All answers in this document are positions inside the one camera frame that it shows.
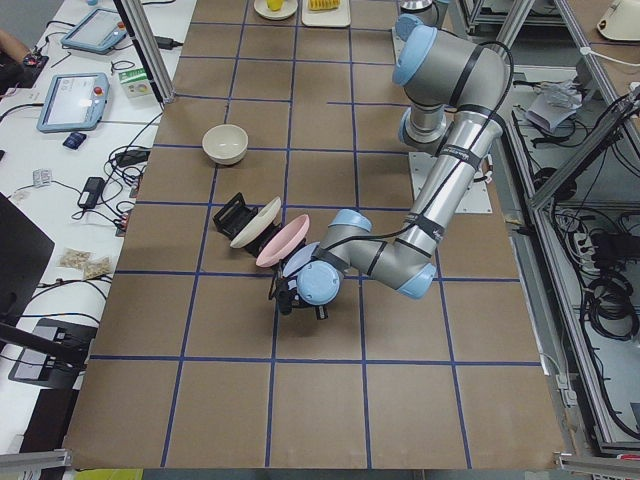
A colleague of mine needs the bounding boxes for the black power adapter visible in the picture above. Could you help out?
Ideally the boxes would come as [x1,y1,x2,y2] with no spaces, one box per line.
[77,176,106,210]

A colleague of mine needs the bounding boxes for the black dish rack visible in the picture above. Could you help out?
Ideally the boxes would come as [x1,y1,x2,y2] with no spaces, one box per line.
[206,192,287,274]

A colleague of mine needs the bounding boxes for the aluminium frame post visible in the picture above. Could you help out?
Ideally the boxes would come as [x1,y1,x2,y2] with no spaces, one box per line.
[113,0,175,105]

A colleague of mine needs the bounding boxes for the pink plate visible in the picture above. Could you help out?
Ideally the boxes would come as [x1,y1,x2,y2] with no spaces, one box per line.
[256,214,310,268]

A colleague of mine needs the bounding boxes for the blue plate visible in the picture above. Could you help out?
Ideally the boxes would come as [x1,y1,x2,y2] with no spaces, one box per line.
[282,242,319,278]

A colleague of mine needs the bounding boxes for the teach pendant near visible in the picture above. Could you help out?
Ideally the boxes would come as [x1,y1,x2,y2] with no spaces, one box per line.
[37,72,110,133]

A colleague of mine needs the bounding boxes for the teach pendant far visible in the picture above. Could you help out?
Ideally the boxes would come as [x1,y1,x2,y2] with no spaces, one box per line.
[60,8,127,54]

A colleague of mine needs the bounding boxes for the teach pendant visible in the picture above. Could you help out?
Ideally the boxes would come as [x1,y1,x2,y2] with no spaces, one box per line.
[60,8,127,54]
[37,72,110,133]

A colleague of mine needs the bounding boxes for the rectangular cream tray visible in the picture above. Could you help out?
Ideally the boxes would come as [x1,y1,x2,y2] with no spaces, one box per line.
[301,0,351,28]

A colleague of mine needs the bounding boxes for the round white plate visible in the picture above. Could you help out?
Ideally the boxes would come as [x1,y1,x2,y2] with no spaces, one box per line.
[253,0,298,21]

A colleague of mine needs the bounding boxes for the yellow sliced bread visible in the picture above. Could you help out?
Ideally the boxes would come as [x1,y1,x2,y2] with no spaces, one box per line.
[308,0,341,12]

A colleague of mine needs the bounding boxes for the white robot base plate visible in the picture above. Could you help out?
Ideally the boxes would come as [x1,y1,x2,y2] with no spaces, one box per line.
[408,152,494,214]

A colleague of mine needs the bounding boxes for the small dark blue box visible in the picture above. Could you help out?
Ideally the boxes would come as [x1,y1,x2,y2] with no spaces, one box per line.
[63,132,87,150]

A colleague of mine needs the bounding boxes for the cream plate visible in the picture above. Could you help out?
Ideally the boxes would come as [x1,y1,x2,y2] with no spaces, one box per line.
[230,196,282,249]

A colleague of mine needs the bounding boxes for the yellow fruit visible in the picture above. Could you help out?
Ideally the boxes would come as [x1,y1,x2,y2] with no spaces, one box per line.
[267,0,284,11]

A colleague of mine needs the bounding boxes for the white papers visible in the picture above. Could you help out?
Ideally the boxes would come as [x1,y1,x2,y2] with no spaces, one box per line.
[525,80,582,133]

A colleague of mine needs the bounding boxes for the black monitor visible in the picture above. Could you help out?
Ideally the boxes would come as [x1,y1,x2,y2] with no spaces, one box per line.
[1,195,54,325]

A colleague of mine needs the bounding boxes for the beige bowl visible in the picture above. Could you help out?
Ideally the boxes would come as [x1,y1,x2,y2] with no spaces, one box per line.
[202,124,248,166]

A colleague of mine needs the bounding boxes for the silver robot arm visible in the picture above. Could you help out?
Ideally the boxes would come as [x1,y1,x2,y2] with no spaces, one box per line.
[270,14,514,319]
[399,0,450,27]

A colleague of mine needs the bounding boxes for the green white box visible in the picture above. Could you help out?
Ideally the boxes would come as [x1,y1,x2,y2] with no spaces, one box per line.
[118,68,153,98]

